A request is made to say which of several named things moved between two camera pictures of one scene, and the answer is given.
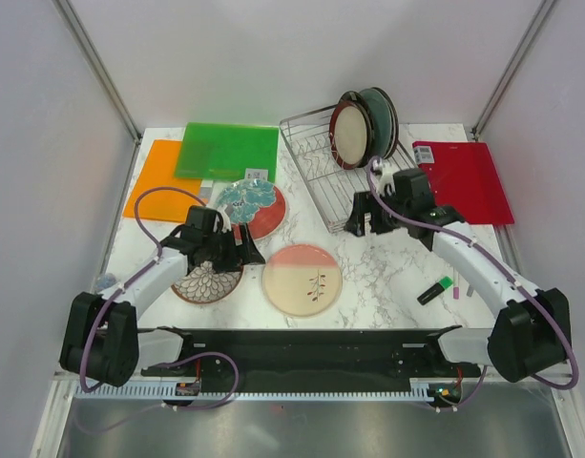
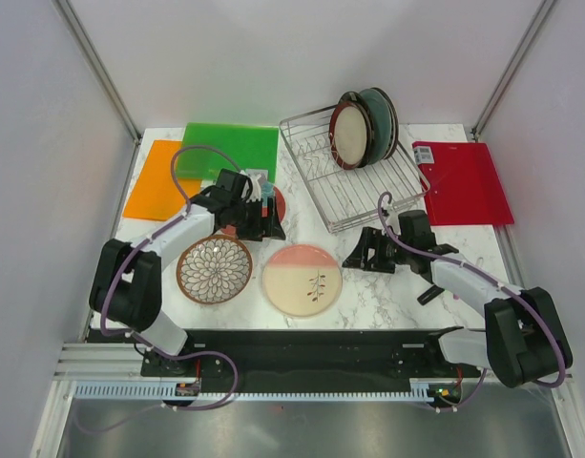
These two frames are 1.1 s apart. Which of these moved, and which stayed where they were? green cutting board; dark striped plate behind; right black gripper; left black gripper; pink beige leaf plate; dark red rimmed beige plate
Moved: right black gripper; left black gripper
Stayed: green cutting board; dark striped plate behind; pink beige leaf plate; dark red rimmed beige plate
